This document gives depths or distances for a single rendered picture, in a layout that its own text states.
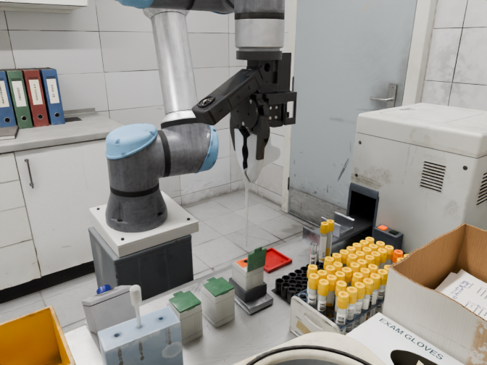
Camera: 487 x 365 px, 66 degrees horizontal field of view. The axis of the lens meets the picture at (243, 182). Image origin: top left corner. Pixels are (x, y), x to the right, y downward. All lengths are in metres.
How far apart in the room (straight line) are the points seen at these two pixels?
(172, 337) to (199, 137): 0.51
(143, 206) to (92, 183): 1.37
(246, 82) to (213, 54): 2.65
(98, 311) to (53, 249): 1.73
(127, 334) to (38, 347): 0.16
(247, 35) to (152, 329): 0.43
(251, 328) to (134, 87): 2.42
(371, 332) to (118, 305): 0.39
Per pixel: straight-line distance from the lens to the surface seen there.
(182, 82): 0.95
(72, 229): 2.34
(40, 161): 2.19
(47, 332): 0.65
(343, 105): 2.57
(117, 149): 0.88
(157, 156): 0.89
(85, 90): 2.82
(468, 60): 2.24
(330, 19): 2.65
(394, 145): 0.89
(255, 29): 0.58
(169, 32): 0.98
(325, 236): 0.79
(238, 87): 0.56
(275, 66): 0.62
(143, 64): 2.94
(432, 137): 0.85
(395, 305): 0.62
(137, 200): 0.91
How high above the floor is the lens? 1.33
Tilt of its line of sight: 20 degrees down
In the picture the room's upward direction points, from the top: straight up
